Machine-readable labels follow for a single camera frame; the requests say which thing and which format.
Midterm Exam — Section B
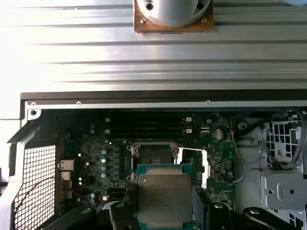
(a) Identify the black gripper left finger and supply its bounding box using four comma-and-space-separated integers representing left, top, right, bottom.
38, 190, 139, 230

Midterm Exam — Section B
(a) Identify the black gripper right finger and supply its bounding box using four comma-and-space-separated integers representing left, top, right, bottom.
193, 184, 297, 230

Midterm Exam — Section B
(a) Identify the silver CPU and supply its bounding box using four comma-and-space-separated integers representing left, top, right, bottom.
136, 163, 194, 230

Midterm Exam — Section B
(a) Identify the metal socket cover frame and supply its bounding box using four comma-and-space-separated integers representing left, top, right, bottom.
176, 146, 212, 190

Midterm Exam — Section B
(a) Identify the thin metal locking lever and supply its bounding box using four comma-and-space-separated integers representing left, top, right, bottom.
130, 145, 136, 183

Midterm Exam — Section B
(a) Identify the CPU socket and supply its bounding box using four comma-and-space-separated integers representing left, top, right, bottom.
126, 140, 185, 192

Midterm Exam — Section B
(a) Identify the RAM slot with white latches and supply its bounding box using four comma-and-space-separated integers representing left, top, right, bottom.
105, 128, 193, 134
105, 116, 193, 122

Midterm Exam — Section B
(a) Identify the green motherboard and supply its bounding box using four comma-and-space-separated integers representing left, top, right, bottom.
55, 109, 237, 218

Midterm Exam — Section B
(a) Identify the silver drive cage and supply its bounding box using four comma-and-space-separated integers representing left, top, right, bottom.
235, 109, 307, 230

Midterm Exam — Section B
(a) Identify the silver port block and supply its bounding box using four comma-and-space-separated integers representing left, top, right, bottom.
58, 159, 74, 179

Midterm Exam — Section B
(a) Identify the black PC case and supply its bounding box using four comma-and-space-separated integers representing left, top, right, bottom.
0, 90, 307, 230

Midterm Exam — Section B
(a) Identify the square brown base plate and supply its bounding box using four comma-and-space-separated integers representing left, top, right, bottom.
133, 0, 215, 35

